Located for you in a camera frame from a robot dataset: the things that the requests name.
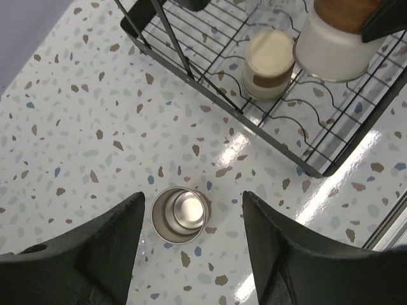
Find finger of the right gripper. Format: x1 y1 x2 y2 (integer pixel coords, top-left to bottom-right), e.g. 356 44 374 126
361 0 407 43

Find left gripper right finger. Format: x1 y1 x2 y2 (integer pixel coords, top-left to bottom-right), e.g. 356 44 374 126
242 191 406 304

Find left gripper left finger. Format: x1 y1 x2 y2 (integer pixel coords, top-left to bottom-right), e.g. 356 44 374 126
1 192 145 304

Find aluminium mounting rail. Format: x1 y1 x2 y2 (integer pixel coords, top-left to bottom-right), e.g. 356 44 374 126
362 191 406 253

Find black wire dish rack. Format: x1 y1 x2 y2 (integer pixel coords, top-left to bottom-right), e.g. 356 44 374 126
120 1 406 178

